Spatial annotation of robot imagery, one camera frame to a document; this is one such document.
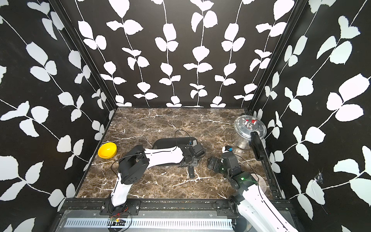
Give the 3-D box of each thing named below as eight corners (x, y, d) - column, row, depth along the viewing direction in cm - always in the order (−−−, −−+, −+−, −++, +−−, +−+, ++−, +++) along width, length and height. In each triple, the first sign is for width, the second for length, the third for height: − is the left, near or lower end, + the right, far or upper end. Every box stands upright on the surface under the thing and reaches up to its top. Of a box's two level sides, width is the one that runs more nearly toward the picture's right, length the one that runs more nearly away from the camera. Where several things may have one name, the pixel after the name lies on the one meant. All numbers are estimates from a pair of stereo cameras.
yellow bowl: (99, 160, 93) (95, 156, 88) (105, 146, 99) (102, 142, 95) (116, 160, 93) (112, 156, 89) (121, 146, 99) (118, 142, 95)
